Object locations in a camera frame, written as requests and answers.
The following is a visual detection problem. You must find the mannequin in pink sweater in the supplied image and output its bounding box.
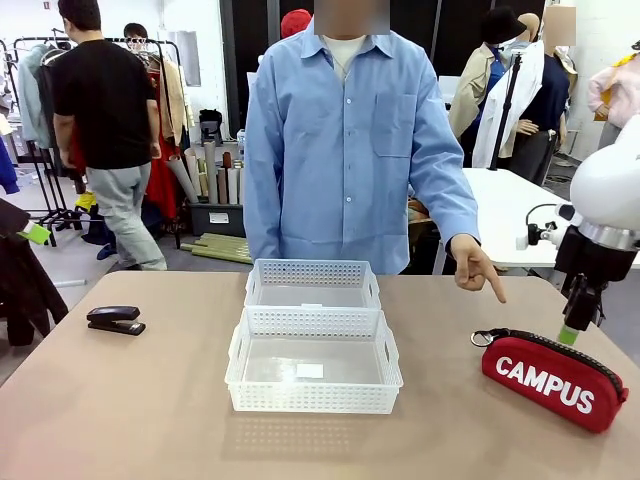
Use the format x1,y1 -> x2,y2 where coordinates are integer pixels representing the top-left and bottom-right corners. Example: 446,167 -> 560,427
587,49 -> 640,151

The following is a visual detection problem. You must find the red dress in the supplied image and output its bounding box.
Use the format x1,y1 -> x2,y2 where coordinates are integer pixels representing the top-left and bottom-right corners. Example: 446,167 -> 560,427
144,69 -> 182,221

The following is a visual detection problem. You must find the mannequin in beige coat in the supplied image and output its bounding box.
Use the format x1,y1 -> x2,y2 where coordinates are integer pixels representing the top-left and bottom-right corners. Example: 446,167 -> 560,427
447,42 -> 507,169

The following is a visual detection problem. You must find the black clothes rack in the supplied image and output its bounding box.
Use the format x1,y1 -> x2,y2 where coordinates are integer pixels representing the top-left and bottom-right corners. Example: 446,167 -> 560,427
12,37 -> 182,250

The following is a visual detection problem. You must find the mannequin in white shirt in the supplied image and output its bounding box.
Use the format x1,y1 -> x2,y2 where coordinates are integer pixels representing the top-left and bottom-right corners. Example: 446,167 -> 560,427
472,12 -> 547,170

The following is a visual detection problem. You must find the beige coat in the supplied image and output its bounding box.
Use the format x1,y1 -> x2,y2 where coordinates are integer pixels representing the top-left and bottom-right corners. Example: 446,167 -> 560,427
158,55 -> 194,147

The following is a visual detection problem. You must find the leaning beige paper roll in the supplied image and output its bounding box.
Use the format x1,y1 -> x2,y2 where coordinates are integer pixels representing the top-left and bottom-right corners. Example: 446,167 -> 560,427
166,154 -> 200,204

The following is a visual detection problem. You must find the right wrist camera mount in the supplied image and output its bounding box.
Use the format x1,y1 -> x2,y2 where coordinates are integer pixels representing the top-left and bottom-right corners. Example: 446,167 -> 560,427
516,202 -> 576,251

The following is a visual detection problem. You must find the black tripod pole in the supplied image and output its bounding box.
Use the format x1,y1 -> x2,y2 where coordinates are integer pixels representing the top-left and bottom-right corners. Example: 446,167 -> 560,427
488,49 -> 524,173

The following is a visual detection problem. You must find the white perforated plastic basket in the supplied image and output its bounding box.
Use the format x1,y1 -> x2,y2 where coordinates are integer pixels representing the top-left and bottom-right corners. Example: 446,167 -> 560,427
243,258 -> 383,311
224,305 -> 405,415

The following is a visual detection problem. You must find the man in black t-shirt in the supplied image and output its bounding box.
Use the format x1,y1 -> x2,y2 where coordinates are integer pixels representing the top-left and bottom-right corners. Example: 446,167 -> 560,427
52,0 -> 169,272

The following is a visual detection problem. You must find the black cloth cover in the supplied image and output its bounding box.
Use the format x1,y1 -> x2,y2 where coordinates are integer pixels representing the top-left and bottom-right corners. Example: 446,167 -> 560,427
0,232 -> 70,347

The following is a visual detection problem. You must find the small black stool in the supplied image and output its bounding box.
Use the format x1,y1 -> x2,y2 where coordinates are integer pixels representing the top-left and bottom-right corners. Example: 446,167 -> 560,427
198,108 -> 225,147

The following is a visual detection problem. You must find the person's left hand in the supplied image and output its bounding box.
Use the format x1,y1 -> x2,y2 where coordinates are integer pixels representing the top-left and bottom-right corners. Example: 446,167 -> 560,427
448,233 -> 509,305

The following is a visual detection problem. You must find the green roll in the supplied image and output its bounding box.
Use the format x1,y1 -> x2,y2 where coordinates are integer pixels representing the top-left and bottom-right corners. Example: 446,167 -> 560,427
198,232 -> 251,247
179,243 -> 254,265

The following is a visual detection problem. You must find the light grey-blue jacket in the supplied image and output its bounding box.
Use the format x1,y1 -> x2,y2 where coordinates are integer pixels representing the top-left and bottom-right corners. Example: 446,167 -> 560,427
17,43 -> 54,150

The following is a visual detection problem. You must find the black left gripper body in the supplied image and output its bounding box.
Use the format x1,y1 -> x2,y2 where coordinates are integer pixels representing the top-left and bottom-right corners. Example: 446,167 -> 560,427
0,198 -> 31,240

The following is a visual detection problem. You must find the blue garment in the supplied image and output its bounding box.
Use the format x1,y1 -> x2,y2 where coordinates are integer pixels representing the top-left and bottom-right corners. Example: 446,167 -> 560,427
0,135 -> 21,196

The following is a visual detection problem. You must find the tall grey paper roll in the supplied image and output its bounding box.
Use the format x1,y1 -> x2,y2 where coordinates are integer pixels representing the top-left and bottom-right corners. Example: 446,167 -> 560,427
202,140 -> 220,205

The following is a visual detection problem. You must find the person's right forearm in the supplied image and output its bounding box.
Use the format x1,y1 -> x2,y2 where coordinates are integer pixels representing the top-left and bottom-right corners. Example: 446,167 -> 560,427
243,164 -> 289,261

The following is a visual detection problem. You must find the red CAMPUS pencil case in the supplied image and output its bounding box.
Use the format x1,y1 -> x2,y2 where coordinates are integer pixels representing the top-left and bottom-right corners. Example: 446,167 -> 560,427
469,328 -> 630,434

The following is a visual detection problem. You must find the black hat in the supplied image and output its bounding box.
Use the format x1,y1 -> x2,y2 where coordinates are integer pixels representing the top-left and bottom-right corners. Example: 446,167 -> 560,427
480,5 -> 529,50

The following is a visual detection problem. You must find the white wall board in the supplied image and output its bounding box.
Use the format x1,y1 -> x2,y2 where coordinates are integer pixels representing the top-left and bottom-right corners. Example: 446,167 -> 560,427
172,29 -> 202,87

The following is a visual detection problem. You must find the black stapler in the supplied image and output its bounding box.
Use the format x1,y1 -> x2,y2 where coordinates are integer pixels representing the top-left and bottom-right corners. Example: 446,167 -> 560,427
86,305 -> 147,337

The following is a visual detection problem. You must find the person's left forearm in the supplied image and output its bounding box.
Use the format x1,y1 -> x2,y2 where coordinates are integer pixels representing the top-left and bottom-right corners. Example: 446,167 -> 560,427
407,149 -> 482,249

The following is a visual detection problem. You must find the dark-haired background person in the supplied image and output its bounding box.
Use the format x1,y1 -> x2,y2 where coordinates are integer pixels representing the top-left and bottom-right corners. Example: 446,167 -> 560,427
123,22 -> 150,52

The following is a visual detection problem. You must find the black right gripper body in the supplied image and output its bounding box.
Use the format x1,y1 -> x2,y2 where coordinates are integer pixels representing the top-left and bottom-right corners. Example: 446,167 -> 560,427
553,225 -> 639,289

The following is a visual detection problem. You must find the person in blue shirt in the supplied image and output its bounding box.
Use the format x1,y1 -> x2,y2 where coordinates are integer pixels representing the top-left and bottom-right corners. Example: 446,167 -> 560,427
243,0 -> 482,276

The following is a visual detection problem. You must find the grey storage bin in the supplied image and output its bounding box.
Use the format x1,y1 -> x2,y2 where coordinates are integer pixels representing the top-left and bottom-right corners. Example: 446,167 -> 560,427
187,199 -> 247,239

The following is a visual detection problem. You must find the white table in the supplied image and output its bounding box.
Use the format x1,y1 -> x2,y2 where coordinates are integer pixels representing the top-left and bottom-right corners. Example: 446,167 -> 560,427
433,167 -> 640,271

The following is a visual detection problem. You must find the red hat mannequin head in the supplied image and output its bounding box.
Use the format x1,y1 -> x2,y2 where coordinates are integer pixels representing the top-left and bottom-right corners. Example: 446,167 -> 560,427
279,8 -> 314,44

